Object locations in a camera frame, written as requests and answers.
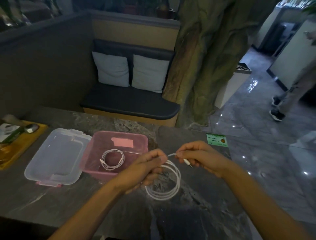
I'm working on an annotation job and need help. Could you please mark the dark plant pots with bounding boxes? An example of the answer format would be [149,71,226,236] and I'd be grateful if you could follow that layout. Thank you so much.
[122,0,179,21]

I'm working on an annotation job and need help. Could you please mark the person's left forearm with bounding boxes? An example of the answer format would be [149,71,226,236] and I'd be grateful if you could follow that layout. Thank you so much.
[48,179,129,240]

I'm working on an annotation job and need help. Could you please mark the large white cable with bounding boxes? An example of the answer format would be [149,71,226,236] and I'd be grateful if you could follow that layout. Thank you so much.
[145,152,193,201]

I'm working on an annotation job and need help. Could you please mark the person's right forearm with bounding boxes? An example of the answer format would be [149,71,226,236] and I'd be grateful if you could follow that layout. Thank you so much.
[222,163,310,240]

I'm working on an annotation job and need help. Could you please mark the metal spoon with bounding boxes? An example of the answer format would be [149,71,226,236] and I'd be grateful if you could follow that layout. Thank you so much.
[23,123,40,134]

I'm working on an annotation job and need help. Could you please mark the artificial tree trunk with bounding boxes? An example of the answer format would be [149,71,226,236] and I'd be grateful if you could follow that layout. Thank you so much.
[162,0,280,128]

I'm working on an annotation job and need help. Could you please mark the pink label sticker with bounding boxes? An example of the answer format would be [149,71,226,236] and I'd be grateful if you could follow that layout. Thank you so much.
[111,137,134,148]

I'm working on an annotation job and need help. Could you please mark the light grey pillow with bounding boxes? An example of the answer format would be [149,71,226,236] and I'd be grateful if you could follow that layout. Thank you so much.
[131,54,170,94]
[92,51,130,88]

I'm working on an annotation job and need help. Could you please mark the white paper card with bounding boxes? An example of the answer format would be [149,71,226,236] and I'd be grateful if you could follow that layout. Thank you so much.
[0,123,20,143]

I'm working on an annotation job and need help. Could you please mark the person's right hand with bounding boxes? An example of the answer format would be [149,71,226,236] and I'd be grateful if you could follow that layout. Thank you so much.
[175,141,232,179]

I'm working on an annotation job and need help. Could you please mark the clear plastic box lid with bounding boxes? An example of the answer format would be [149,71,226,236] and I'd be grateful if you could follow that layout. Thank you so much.
[24,128,92,186]

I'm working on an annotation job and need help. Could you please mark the small coiled white cable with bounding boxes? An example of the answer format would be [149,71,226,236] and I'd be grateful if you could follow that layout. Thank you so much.
[100,149,142,171]

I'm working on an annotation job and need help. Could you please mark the person's left hand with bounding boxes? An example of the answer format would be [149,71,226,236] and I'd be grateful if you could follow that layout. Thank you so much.
[116,149,169,195]

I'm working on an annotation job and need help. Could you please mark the green potted plants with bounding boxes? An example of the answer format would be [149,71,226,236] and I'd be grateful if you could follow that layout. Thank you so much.
[0,0,63,28]

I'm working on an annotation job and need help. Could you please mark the yellow wooden tray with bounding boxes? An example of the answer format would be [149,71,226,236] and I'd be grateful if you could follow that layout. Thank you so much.
[0,120,49,171]

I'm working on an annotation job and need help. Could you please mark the dark cushioned bench seat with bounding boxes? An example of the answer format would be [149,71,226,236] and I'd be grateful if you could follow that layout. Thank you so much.
[80,39,181,127]

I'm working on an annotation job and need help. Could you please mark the pink plastic storage box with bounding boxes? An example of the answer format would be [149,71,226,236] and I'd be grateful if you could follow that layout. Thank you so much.
[79,131,149,179]

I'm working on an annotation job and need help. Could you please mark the green leaf garnish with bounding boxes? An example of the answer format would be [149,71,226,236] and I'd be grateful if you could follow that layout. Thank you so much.
[0,130,26,149]

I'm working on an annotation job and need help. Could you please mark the green table sticker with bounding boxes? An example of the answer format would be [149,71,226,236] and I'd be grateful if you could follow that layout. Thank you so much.
[206,133,229,148]

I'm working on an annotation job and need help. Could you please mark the white square bin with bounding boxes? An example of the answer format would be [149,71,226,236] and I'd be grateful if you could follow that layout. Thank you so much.
[214,62,253,109]

